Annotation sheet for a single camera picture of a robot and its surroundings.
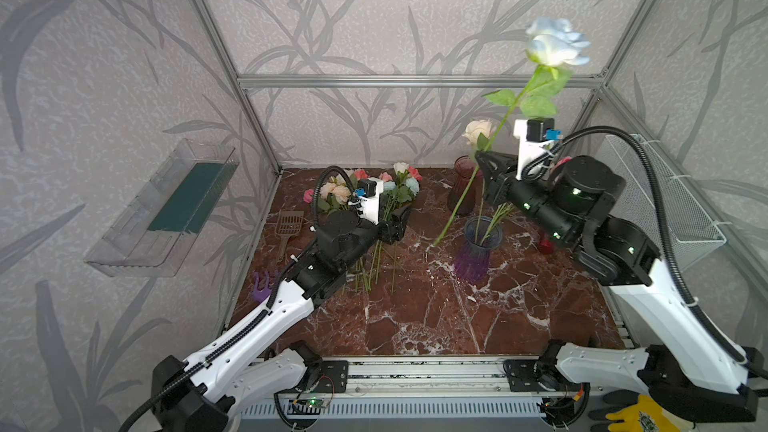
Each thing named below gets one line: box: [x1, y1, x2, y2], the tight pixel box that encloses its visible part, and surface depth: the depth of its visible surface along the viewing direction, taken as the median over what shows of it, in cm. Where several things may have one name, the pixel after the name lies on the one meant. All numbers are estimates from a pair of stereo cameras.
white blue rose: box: [432, 18, 590, 247], surface depth 39 cm
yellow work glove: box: [605, 394, 681, 432], surface depth 67 cm
